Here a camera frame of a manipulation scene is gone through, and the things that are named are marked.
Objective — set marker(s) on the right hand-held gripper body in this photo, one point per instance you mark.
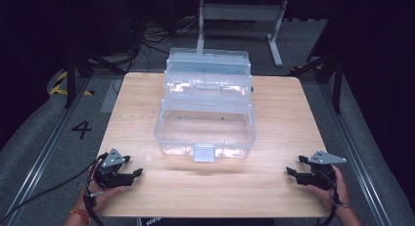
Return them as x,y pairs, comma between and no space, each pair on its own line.
323,177

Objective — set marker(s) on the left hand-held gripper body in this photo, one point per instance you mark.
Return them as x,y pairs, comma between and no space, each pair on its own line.
109,178

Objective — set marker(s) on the clear plastic storage box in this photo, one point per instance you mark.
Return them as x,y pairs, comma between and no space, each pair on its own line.
205,131

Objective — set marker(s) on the person's right hand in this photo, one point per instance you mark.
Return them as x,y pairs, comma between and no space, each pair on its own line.
339,195

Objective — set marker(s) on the person's left hand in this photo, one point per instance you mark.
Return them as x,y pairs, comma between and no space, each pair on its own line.
94,200

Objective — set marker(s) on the person's dark clothing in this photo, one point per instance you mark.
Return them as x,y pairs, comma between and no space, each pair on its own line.
208,222

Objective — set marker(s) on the black metal stand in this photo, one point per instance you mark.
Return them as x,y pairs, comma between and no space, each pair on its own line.
336,76
73,72

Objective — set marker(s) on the yellow black hazard tape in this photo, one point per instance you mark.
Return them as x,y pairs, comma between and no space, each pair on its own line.
60,85

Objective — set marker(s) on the metal floor rail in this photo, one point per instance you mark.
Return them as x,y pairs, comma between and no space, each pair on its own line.
42,154
355,154

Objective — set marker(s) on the white metal table frame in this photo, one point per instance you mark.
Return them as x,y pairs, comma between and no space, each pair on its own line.
241,12

